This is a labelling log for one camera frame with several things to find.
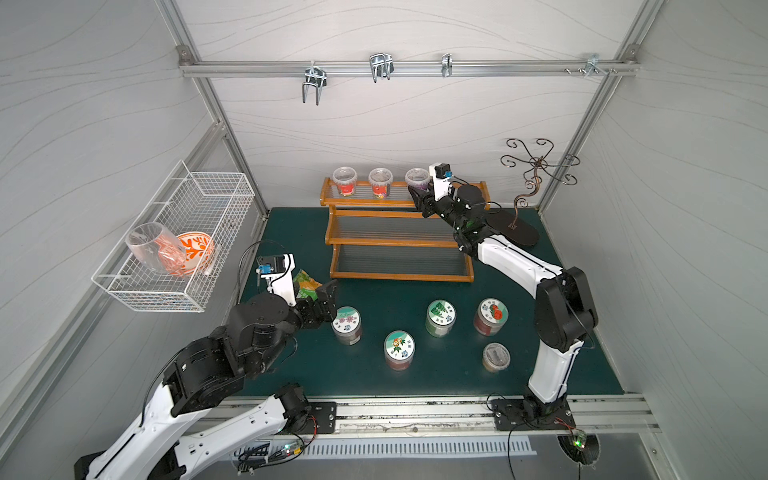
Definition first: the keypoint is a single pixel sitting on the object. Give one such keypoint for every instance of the white wire basket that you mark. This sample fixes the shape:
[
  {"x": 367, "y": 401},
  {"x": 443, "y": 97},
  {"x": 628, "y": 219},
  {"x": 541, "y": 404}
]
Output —
[{"x": 212, "y": 202}]

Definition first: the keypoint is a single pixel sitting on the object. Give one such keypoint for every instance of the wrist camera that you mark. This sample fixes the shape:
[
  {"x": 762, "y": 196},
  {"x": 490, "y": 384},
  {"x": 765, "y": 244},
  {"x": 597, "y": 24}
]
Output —
[
  {"x": 277, "y": 271},
  {"x": 441, "y": 175}
]

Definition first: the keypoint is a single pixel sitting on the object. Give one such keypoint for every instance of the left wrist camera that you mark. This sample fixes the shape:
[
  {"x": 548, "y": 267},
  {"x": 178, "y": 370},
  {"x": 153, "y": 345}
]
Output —
[{"x": 277, "y": 271}]

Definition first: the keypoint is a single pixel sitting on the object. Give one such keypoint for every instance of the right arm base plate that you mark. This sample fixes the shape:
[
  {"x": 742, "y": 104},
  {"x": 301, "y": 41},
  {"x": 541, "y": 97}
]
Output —
[{"x": 510, "y": 414}]

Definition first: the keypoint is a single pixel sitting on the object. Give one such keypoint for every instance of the green leaf label jar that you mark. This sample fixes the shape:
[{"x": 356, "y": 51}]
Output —
[{"x": 440, "y": 318}]

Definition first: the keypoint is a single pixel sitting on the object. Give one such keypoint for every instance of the orange wooden tiered shelf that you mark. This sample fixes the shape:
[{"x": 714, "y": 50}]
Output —
[{"x": 387, "y": 239}]

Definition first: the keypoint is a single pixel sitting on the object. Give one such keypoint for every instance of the green snack packet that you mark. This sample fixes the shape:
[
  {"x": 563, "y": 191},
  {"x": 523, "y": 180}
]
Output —
[{"x": 306, "y": 286}]

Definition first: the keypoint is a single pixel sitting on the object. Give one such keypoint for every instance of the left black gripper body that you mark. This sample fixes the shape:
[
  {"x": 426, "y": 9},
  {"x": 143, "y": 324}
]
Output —
[{"x": 323, "y": 299}]

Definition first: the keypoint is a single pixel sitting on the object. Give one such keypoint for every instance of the metal double hook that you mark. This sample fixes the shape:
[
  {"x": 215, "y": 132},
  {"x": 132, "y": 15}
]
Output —
[
  {"x": 381, "y": 66},
  {"x": 315, "y": 80}
]

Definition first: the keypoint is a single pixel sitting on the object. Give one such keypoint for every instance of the orange fruit label jar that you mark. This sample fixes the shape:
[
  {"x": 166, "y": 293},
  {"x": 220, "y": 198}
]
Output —
[{"x": 399, "y": 350}]

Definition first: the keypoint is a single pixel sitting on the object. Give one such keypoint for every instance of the tomato label seed jar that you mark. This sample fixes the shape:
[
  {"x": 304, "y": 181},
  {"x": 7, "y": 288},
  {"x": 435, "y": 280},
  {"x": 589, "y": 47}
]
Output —
[{"x": 491, "y": 315}]

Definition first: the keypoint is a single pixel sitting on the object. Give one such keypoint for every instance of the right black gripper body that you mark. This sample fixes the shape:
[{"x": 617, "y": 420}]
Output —
[{"x": 429, "y": 202}]

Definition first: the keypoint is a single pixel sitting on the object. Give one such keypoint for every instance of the orange patterned bowl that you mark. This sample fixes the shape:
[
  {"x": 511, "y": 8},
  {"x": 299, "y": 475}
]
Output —
[{"x": 199, "y": 253}]

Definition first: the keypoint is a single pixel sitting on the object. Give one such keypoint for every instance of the metal scroll hook stand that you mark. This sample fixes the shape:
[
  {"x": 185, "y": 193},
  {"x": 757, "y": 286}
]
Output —
[{"x": 509, "y": 223}]

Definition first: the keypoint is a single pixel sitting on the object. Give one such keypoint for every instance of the small clear-lid jar top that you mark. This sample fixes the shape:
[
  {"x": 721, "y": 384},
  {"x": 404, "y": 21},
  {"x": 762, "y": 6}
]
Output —
[{"x": 345, "y": 180}]

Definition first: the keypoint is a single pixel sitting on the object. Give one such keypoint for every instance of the small clear-lid jar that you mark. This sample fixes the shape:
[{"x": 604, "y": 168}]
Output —
[
  {"x": 380, "y": 180},
  {"x": 418, "y": 178},
  {"x": 345, "y": 180},
  {"x": 495, "y": 357}
]

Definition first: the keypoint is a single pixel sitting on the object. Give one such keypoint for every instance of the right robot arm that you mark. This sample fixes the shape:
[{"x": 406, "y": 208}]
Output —
[{"x": 565, "y": 314}]

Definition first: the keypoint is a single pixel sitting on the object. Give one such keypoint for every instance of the metal single hook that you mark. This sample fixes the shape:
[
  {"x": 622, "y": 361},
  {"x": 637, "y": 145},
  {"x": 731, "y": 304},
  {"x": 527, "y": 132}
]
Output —
[{"x": 446, "y": 65}]

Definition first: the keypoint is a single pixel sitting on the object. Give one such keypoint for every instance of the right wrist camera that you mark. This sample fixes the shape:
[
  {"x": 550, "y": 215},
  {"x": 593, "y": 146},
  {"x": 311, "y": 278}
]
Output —
[{"x": 441, "y": 175}]

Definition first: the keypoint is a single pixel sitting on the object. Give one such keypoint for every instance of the clear glass cup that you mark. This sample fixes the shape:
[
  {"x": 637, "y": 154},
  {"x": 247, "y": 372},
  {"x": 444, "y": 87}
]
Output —
[{"x": 155, "y": 246}]

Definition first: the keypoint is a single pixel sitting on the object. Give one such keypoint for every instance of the aluminium top rail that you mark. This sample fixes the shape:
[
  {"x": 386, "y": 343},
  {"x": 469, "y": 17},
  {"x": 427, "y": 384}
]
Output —
[{"x": 402, "y": 68}]

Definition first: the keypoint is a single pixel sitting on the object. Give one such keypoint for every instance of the metal hook right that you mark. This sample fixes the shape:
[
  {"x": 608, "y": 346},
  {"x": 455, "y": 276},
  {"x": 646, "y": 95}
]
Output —
[{"x": 591, "y": 67}]

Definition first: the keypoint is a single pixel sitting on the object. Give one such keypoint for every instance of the metal double hook left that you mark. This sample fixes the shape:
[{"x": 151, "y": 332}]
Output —
[{"x": 315, "y": 80}]

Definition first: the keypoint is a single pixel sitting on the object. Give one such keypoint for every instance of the metal double hook middle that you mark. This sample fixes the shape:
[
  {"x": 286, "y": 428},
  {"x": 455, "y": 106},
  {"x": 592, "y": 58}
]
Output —
[{"x": 381, "y": 66}]

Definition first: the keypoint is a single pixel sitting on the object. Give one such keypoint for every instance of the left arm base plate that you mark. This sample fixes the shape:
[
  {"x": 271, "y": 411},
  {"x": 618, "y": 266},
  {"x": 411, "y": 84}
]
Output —
[{"x": 321, "y": 417}]

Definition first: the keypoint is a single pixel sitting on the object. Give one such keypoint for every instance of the flower label seed jar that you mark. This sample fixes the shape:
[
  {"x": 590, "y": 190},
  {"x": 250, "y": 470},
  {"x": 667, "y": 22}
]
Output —
[{"x": 347, "y": 326}]

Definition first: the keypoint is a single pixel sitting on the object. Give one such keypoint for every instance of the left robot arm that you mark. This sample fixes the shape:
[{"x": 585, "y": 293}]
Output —
[{"x": 158, "y": 443}]

